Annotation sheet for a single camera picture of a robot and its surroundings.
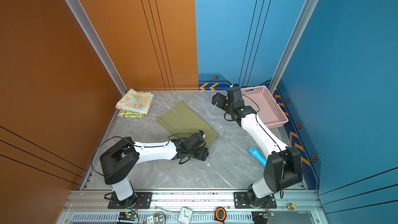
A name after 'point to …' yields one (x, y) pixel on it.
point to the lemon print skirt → (128, 114)
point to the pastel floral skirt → (136, 101)
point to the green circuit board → (128, 215)
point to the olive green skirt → (182, 120)
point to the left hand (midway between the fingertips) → (205, 150)
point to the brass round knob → (291, 206)
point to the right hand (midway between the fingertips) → (218, 100)
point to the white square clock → (185, 214)
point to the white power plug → (152, 219)
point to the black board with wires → (260, 217)
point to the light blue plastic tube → (256, 154)
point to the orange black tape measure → (220, 214)
